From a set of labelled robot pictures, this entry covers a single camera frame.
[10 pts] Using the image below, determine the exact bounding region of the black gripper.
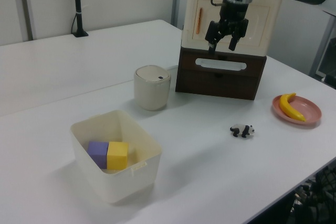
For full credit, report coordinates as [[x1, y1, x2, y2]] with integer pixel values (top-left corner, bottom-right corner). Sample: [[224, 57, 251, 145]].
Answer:
[[205, 0, 250, 55]]

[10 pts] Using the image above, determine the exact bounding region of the dark wooden drawer white handle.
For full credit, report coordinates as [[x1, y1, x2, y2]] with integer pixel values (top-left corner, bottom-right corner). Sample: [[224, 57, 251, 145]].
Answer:
[[180, 48, 267, 78]]

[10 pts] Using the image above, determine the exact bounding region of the dark wooden drawer cabinet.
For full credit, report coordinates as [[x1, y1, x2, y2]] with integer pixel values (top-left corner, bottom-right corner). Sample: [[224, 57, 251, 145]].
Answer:
[[175, 47, 268, 101]]

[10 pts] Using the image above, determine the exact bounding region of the yellow toy banana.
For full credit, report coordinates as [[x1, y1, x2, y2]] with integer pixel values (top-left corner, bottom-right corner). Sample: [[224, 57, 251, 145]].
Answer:
[[278, 92, 307, 122]]

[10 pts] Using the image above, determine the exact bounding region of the cream lidded trash can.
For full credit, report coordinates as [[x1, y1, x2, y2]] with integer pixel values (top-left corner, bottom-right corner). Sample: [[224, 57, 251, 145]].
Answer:
[[133, 65, 172, 111]]

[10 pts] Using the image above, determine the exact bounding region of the panda toy figure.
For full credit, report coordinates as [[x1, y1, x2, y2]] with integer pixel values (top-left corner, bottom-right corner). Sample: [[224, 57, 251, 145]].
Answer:
[[229, 123, 256, 138]]

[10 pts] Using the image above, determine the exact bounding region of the pink plate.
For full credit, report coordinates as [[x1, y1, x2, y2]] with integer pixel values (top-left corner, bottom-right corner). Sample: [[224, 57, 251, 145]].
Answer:
[[271, 94, 322, 125]]

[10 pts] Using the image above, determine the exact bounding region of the yellow foam block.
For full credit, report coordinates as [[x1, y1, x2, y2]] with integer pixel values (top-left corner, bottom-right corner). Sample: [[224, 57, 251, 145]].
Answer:
[[106, 141, 129, 170]]

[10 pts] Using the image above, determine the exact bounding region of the purple foam block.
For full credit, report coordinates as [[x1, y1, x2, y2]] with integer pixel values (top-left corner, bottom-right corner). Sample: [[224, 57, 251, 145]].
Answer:
[[87, 141, 110, 169]]

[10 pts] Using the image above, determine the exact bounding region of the white plastic bin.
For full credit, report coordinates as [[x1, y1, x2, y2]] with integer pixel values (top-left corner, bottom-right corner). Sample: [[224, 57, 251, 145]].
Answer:
[[69, 110, 163, 204]]

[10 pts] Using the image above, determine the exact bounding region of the cream plastic box with handles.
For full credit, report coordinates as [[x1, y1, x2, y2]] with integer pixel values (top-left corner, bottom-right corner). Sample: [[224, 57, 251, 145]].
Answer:
[[181, 0, 283, 57]]

